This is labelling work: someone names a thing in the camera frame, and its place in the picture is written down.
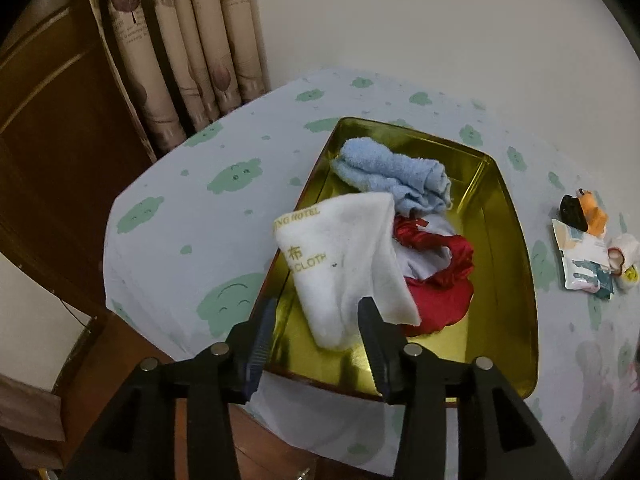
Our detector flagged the red satin cloth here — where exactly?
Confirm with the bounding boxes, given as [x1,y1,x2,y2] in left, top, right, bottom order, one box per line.
[392,217,475,337]

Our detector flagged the beige tree print curtain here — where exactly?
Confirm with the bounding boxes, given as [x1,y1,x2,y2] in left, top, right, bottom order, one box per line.
[82,0,271,161]

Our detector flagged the light blue towel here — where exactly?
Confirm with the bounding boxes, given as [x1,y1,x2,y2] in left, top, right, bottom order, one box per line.
[330,137,453,216]

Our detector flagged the brown cardboard piece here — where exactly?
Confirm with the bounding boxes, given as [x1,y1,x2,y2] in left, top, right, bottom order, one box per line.
[0,374,67,457]

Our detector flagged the orange plush toy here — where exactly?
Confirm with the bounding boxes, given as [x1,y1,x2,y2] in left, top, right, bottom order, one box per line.
[575,188,609,237]

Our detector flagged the teal printed plastic packet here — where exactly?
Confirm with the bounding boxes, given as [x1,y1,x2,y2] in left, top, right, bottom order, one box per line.
[559,247,616,302]

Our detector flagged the white plastic packet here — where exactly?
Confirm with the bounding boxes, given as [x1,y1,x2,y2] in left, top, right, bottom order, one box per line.
[552,218,608,261]

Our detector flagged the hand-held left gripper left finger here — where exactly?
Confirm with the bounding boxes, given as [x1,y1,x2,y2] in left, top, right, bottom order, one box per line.
[62,297,279,480]

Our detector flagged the white printed towel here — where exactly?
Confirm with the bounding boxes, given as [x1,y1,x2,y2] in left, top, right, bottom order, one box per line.
[272,192,421,348]

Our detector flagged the thin black wire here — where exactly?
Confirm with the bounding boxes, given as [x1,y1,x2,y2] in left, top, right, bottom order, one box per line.
[54,294,97,332]

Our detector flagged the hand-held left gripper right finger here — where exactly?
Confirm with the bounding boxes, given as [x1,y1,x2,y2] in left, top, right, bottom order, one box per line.
[357,296,576,480]

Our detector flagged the small white item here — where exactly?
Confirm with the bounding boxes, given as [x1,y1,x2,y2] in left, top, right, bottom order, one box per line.
[607,232,640,291]

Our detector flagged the brown wooden door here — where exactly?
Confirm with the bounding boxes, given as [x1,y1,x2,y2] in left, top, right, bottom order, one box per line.
[0,0,157,321]

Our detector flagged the cloud print tablecloth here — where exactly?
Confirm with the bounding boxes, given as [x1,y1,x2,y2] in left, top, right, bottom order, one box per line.
[102,67,640,480]

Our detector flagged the red tin box gold inside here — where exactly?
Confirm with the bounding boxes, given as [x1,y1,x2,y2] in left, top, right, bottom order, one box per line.
[250,116,541,403]

